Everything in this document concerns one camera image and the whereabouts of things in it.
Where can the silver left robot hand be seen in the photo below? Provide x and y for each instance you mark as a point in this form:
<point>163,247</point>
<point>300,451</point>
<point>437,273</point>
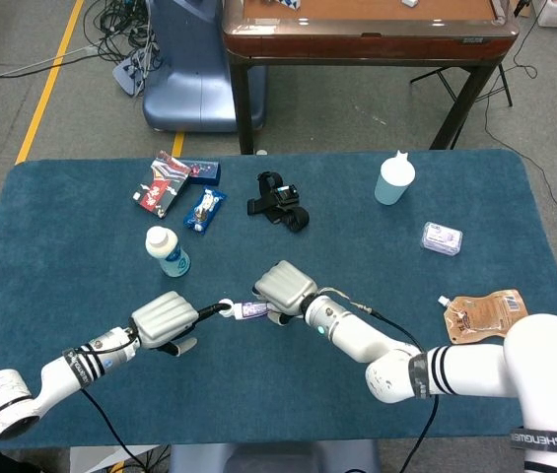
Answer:
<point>164,320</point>

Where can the brown pouch white spout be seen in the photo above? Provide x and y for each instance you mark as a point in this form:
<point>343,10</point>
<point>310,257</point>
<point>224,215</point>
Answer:
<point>485,315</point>

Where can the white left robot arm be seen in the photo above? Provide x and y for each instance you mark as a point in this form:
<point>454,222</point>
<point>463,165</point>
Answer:
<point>61,374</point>

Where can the light blue plastic cup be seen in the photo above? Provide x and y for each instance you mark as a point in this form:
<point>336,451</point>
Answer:
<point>394,184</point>

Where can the grey power strip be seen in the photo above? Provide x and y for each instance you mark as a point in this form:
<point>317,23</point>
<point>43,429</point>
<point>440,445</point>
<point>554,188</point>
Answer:
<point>127,74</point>

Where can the red black white box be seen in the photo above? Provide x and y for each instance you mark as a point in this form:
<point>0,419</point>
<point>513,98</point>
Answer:
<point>160,189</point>

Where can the black tripod stand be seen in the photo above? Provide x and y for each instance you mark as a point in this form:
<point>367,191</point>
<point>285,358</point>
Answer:
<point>502,84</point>

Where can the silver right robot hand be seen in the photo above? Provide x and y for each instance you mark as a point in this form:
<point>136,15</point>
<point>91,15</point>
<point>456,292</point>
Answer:
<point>285,288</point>

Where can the white milk bottle blue label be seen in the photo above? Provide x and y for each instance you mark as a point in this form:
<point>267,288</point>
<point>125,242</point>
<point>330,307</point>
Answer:
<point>172,258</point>

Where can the blue felt table cloth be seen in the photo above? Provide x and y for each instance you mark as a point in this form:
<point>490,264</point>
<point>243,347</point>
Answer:
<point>357,256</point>

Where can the blue purple robot pedestal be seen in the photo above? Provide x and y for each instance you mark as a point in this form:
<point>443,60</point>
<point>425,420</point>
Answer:
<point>184,88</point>

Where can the brown mahjong table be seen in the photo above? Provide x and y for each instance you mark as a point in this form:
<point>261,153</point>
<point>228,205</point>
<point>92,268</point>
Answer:
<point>367,47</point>

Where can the small purple white tube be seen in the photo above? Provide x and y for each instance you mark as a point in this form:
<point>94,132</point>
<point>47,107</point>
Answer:
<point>251,309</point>

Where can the blue grey robot torso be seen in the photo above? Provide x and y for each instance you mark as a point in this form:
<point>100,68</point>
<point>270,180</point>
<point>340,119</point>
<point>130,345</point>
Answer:
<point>278,458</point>

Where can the dark blue flat box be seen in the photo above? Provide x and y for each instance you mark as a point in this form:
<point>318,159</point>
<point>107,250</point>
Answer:
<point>204,171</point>

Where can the clear purple small box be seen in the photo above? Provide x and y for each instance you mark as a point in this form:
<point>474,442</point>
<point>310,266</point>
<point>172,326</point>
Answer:
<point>440,239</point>

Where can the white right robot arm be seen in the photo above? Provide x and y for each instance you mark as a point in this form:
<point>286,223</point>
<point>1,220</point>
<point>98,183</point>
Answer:
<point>357,340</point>

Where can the blue white snake puzzle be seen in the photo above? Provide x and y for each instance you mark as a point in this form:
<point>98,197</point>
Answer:
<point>288,4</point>

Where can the blue cookie snack packet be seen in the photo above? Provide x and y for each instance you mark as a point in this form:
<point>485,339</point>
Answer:
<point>204,209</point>

